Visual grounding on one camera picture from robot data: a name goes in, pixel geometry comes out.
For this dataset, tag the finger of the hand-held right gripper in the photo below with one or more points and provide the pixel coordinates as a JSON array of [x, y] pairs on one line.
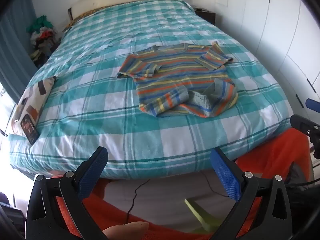
[[313, 104], [303, 125]]

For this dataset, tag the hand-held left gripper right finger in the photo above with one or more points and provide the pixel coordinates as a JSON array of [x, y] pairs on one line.
[[226, 175]]

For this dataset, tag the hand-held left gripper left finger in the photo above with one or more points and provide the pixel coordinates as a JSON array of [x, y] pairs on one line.
[[92, 172]]

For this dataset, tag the striped knit sweater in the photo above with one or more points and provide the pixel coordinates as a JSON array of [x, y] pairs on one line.
[[175, 67]]

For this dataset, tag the pile of colourful clothes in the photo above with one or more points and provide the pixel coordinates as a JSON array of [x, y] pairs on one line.
[[42, 35]]

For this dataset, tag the light green plastic piece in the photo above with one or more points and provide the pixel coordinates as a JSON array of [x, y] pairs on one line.
[[200, 212]]

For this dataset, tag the person's bare knee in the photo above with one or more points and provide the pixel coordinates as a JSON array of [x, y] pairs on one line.
[[125, 231]]

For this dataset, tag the teal checked blanket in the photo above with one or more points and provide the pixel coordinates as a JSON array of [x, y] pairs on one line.
[[100, 105]]

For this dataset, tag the black smartphone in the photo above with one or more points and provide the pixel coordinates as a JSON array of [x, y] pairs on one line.
[[29, 128]]

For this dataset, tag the white wardrobe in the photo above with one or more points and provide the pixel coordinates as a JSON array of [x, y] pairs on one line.
[[275, 17]]

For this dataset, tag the beige patterned pillow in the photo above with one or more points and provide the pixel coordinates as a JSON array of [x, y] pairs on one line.
[[32, 97]]

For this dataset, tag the dark wooden nightstand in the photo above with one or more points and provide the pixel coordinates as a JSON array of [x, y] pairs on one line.
[[207, 17]]

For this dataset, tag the blue-grey curtain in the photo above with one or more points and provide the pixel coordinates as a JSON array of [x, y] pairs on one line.
[[15, 42]]

